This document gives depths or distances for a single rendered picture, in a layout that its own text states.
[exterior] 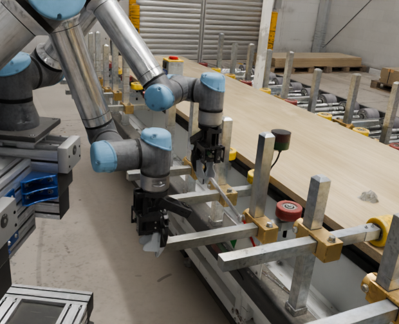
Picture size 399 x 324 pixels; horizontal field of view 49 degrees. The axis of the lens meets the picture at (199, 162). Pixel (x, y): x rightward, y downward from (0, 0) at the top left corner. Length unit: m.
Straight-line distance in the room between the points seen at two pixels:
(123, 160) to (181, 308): 1.41
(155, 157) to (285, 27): 10.30
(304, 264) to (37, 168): 0.91
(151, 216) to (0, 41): 0.53
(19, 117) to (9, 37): 0.64
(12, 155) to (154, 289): 1.19
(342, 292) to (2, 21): 1.16
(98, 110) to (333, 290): 0.90
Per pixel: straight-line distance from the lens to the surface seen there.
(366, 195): 1.55
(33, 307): 2.06
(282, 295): 1.35
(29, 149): 1.54
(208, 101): 1.30
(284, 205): 1.39
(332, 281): 1.47
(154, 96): 1.21
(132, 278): 2.51
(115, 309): 2.32
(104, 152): 1.02
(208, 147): 1.33
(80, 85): 1.09
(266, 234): 1.31
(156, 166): 1.07
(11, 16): 0.92
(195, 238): 1.24
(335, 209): 1.43
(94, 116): 1.12
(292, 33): 11.41
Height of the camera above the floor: 1.51
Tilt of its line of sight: 22 degrees down
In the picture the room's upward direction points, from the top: 5 degrees clockwise
